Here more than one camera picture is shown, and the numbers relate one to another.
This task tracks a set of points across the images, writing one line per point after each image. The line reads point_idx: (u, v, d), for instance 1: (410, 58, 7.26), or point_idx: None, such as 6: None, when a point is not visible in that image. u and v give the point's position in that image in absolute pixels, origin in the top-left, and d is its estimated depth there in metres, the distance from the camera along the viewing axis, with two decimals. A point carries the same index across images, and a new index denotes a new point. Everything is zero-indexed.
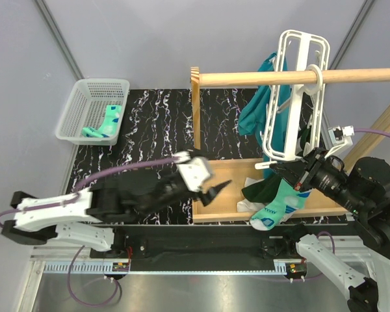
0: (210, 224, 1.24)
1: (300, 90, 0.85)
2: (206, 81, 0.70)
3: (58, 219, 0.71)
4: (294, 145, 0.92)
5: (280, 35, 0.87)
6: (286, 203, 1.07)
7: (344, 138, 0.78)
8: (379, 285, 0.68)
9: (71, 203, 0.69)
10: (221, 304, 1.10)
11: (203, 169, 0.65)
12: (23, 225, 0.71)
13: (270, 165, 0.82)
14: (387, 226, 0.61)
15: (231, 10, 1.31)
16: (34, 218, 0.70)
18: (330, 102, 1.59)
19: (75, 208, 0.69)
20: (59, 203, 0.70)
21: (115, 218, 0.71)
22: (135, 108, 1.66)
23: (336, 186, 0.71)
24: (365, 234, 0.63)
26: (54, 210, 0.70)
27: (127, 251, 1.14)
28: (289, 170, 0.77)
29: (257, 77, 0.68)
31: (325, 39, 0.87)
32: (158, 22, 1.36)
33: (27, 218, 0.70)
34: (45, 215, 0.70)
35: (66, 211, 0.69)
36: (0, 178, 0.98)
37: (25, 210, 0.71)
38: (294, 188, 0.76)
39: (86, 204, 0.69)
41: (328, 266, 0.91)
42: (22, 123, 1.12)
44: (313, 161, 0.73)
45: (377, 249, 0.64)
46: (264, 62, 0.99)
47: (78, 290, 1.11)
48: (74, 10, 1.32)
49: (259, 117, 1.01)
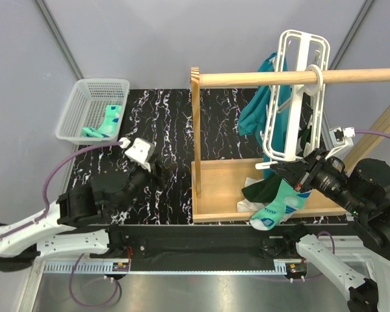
0: (210, 224, 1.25)
1: (300, 90, 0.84)
2: (206, 81, 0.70)
3: (35, 236, 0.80)
4: (294, 146, 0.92)
5: (280, 35, 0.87)
6: (286, 203, 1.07)
7: (345, 138, 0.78)
8: (379, 285, 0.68)
9: (43, 218, 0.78)
10: (221, 304, 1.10)
11: (144, 144, 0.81)
12: (3, 252, 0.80)
13: (270, 166, 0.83)
14: (387, 227, 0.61)
15: (231, 10, 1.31)
16: (11, 242, 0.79)
18: (330, 102, 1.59)
19: (48, 221, 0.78)
20: (32, 222, 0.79)
21: (87, 221, 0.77)
22: (135, 108, 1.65)
23: (336, 187, 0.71)
24: (365, 235, 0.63)
26: (28, 231, 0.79)
27: (127, 251, 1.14)
28: (290, 171, 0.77)
29: (257, 77, 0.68)
31: (325, 40, 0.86)
32: (158, 22, 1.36)
33: (4, 243, 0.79)
34: (21, 236, 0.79)
35: (40, 227, 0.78)
36: (0, 178, 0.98)
37: (0, 237, 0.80)
38: (294, 188, 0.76)
39: (58, 214, 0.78)
41: (328, 266, 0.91)
42: (22, 122, 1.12)
44: (313, 162, 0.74)
45: (377, 251, 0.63)
46: (264, 62, 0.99)
47: (78, 290, 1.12)
48: (74, 10, 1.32)
49: (259, 117, 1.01)
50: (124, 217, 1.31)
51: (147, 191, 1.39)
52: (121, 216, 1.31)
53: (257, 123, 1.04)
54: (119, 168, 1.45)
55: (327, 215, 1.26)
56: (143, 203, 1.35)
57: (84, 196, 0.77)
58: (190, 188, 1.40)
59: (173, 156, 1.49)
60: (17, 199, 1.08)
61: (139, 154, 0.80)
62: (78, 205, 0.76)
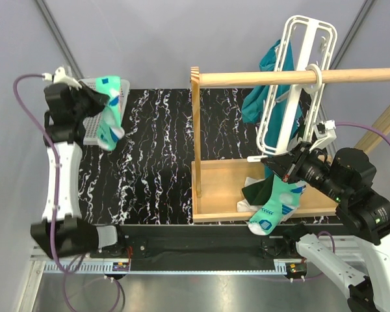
0: (210, 224, 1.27)
1: (298, 89, 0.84)
2: (205, 82, 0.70)
3: (71, 175, 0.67)
4: (286, 138, 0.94)
5: (286, 20, 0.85)
6: (282, 201, 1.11)
7: (327, 131, 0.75)
8: (372, 279, 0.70)
9: (56, 154, 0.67)
10: (221, 304, 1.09)
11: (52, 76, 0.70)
12: (73, 209, 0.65)
13: (260, 160, 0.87)
14: (364, 211, 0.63)
15: (231, 10, 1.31)
16: (69, 197, 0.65)
18: (330, 102, 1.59)
19: (66, 153, 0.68)
20: (57, 168, 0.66)
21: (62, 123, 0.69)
22: (135, 108, 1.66)
23: (320, 177, 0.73)
24: (346, 220, 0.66)
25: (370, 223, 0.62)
26: (65, 175, 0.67)
27: (127, 251, 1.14)
28: (278, 164, 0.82)
29: (257, 76, 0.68)
31: (333, 27, 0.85)
32: (159, 23, 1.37)
33: (65, 201, 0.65)
34: (67, 184, 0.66)
35: (65, 160, 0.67)
36: None
37: (56, 203, 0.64)
38: (283, 180, 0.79)
39: (66, 145, 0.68)
41: (327, 264, 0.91)
42: (23, 121, 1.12)
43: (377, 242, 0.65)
44: (299, 154, 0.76)
45: (358, 234, 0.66)
46: (271, 50, 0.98)
47: (77, 291, 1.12)
48: (74, 10, 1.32)
49: (260, 106, 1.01)
50: (124, 217, 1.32)
51: (147, 190, 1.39)
52: (121, 216, 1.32)
53: (260, 112, 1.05)
54: (119, 168, 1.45)
55: (327, 215, 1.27)
56: (143, 203, 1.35)
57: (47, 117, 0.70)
58: (190, 188, 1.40)
59: (173, 156, 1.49)
60: (17, 201, 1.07)
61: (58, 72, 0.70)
62: (62, 129, 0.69)
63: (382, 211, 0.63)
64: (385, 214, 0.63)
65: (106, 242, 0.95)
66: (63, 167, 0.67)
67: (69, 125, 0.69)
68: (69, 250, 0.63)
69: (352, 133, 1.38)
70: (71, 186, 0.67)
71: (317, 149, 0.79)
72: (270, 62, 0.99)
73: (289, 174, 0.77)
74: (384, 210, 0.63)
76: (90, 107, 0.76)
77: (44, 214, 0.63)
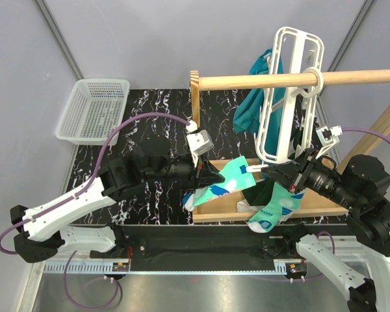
0: (210, 224, 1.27)
1: (294, 93, 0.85)
2: (205, 85, 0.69)
3: (72, 214, 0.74)
4: (286, 146, 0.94)
5: (277, 31, 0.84)
6: (282, 205, 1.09)
7: (332, 136, 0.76)
8: (376, 284, 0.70)
9: (84, 192, 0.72)
10: (221, 304, 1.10)
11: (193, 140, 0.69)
12: (38, 234, 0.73)
13: (261, 169, 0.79)
14: (377, 221, 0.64)
15: (231, 10, 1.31)
16: (47, 223, 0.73)
18: (330, 103, 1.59)
19: (91, 197, 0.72)
20: (72, 197, 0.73)
21: (130, 177, 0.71)
22: (135, 108, 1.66)
23: (330, 185, 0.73)
24: (357, 229, 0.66)
25: (383, 234, 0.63)
26: (67, 207, 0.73)
27: (127, 251, 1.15)
28: (282, 173, 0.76)
29: (257, 79, 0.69)
31: (320, 40, 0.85)
32: (159, 23, 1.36)
33: (41, 223, 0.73)
34: (57, 216, 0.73)
35: (82, 200, 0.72)
36: None
37: (34, 218, 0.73)
38: (289, 190, 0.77)
39: (101, 187, 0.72)
41: (330, 268, 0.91)
42: (22, 123, 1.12)
43: (389, 253, 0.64)
44: (305, 163, 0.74)
45: (368, 244, 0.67)
46: (259, 59, 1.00)
47: (76, 293, 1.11)
48: (73, 10, 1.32)
49: (255, 115, 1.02)
50: (124, 217, 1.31)
51: (147, 191, 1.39)
52: (121, 216, 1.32)
53: (253, 119, 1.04)
54: None
55: (327, 215, 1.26)
56: (143, 203, 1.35)
57: (125, 168, 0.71)
58: None
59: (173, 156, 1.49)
60: (16, 200, 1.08)
61: (192, 140, 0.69)
62: (121, 176, 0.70)
63: None
64: None
65: (98, 246, 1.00)
66: (76, 200, 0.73)
67: (136, 183, 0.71)
68: (17, 242, 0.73)
69: (351, 134, 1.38)
70: (56, 219, 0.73)
71: (323, 154, 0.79)
72: (261, 69, 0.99)
73: (296, 182, 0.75)
74: None
76: (171, 175, 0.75)
77: (26, 212, 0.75)
